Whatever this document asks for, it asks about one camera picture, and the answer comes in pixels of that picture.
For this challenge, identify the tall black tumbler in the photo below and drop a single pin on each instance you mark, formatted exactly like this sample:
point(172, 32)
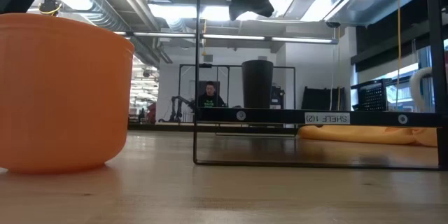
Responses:
point(257, 84)

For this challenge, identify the black background robot arm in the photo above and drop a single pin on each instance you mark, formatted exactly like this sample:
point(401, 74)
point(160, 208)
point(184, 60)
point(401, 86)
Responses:
point(176, 106)

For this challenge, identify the white shelf label sticker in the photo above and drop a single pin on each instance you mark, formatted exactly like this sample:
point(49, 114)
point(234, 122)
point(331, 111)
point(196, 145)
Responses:
point(327, 118)

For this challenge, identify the long ceiling light strip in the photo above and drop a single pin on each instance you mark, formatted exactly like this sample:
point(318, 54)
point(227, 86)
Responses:
point(231, 37)

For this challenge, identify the person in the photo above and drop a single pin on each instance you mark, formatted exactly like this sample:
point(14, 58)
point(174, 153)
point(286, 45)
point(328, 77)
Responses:
point(210, 98)

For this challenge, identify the black computer monitor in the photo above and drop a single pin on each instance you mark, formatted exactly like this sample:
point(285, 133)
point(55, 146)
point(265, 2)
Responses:
point(278, 96)

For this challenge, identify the black flat panel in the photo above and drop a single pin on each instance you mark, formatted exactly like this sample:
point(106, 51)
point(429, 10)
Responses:
point(322, 98)

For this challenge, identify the black perforated crate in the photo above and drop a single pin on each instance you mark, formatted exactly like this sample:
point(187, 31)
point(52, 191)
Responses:
point(372, 96)

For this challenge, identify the orange cloth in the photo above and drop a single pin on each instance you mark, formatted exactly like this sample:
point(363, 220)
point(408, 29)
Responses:
point(360, 134)

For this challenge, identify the small orange plastic cup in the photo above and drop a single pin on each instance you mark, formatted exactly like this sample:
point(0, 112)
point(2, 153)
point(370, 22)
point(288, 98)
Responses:
point(63, 94)

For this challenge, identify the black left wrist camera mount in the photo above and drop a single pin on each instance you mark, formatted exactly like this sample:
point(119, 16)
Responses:
point(250, 5)

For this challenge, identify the black metal workstation frame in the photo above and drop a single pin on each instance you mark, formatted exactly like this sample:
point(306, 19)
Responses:
point(224, 66)

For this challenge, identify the silver rectangular air duct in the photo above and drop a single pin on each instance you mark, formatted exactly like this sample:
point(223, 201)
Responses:
point(350, 3)

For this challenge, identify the wooden shelf with black frame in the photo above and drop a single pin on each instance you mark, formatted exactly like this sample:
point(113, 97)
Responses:
point(266, 116)

